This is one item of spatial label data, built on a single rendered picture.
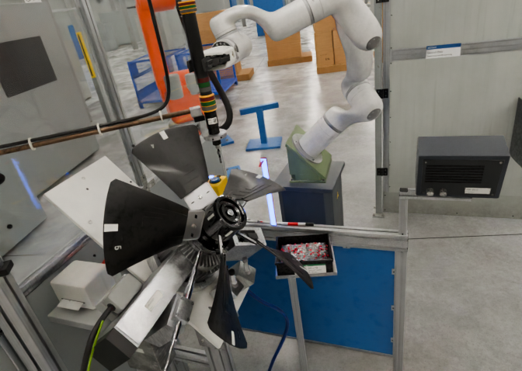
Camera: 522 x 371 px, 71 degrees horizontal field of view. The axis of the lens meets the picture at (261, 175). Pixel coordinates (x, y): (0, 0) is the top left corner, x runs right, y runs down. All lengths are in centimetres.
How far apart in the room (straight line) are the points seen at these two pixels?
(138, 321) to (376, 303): 114
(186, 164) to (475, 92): 214
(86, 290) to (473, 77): 250
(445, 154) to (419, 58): 150
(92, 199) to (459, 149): 118
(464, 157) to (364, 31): 51
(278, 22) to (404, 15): 157
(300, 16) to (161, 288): 90
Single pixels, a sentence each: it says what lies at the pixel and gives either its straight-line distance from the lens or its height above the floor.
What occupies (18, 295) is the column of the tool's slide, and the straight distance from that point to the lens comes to 138.
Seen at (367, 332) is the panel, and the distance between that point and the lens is 197.
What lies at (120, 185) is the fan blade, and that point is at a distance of 93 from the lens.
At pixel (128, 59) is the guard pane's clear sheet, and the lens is 195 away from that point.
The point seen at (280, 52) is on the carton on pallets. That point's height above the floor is 32.
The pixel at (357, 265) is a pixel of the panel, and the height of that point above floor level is 67.
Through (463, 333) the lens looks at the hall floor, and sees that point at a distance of 239.
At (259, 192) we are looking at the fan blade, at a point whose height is 117.
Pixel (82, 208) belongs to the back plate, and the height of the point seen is 129.
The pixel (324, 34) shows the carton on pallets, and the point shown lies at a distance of 857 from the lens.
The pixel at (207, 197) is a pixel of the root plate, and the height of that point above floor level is 125.
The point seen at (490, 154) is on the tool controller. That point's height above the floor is 123.
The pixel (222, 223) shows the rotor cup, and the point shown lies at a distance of 103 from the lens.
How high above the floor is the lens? 177
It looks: 26 degrees down
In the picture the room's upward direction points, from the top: 9 degrees counter-clockwise
